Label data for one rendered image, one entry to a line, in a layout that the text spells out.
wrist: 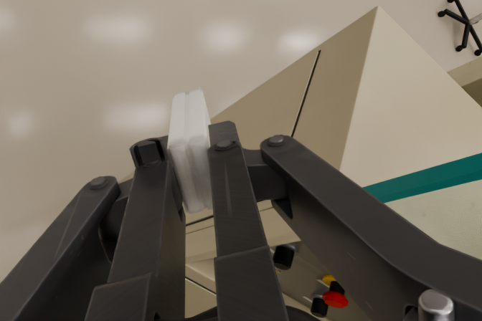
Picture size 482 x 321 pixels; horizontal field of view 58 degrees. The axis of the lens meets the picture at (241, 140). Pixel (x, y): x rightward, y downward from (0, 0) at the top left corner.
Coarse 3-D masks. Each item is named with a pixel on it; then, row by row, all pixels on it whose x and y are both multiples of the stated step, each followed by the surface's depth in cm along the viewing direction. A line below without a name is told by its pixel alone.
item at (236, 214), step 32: (224, 160) 14; (224, 192) 13; (224, 224) 11; (256, 224) 11; (224, 256) 9; (256, 256) 9; (224, 288) 8; (256, 288) 8; (224, 320) 8; (256, 320) 7; (288, 320) 7
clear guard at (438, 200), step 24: (432, 168) 40; (456, 168) 37; (480, 168) 35; (384, 192) 43; (408, 192) 41; (432, 192) 41; (456, 192) 40; (480, 192) 38; (408, 216) 45; (432, 216) 44; (456, 216) 43; (480, 216) 41; (456, 240) 46; (480, 240) 45
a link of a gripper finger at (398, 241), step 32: (288, 160) 13; (320, 160) 13; (320, 192) 12; (352, 192) 11; (288, 224) 14; (320, 224) 12; (352, 224) 10; (384, 224) 10; (320, 256) 12; (352, 256) 10; (384, 256) 9; (416, 256) 9; (448, 256) 9; (352, 288) 11; (384, 288) 9; (416, 288) 8; (448, 288) 8; (480, 288) 8; (384, 320) 10; (480, 320) 7
